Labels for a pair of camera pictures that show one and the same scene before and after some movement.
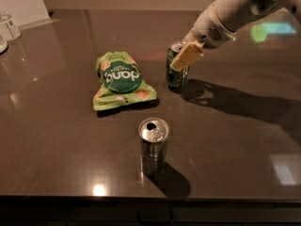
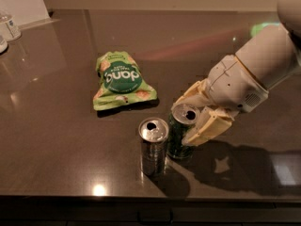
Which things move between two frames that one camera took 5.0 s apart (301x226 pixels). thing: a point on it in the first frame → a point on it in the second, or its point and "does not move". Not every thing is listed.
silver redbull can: x=153 y=134 does not move
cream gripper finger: x=187 y=55 → x=212 y=124
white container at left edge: x=4 y=46 does not move
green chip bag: x=120 y=82 does not move
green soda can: x=176 y=78 → x=183 y=118
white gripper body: x=206 y=29 → x=233 y=84
